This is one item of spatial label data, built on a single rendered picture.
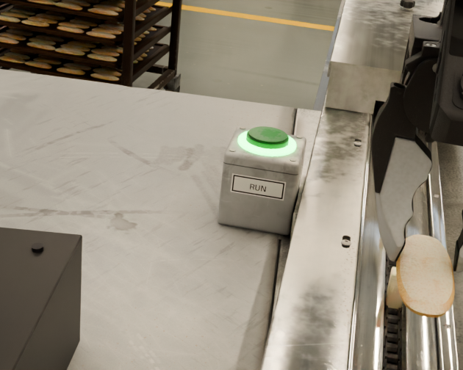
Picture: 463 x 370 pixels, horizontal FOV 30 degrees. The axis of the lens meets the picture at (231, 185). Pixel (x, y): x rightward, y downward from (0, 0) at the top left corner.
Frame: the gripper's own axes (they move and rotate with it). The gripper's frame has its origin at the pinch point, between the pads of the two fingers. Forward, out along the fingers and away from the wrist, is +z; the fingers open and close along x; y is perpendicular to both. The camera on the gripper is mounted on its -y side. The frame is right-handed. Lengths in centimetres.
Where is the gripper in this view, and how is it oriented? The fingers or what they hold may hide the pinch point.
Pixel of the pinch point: (428, 253)
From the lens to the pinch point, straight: 58.0
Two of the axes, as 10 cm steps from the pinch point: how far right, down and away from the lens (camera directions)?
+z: -0.9, 8.9, 4.4
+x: -9.8, -1.6, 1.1
